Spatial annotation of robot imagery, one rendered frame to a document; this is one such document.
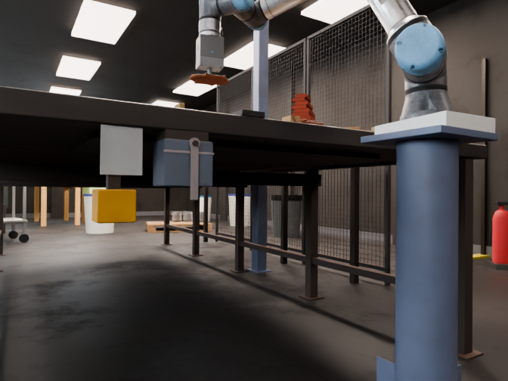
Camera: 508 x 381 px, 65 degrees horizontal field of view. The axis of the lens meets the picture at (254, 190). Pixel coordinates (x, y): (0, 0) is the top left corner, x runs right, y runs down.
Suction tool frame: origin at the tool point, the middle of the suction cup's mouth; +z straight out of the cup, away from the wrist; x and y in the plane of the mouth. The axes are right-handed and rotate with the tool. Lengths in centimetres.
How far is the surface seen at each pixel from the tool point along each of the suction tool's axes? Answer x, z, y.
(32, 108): 36, 20, 49
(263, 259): -187, 97, -101
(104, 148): 32, 28, 34
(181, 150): 31.9, 27.4, 15.8
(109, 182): 31, 36, 33
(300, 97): -77, -19, -77
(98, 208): 35, 42, 36
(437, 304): 51, 68, -51
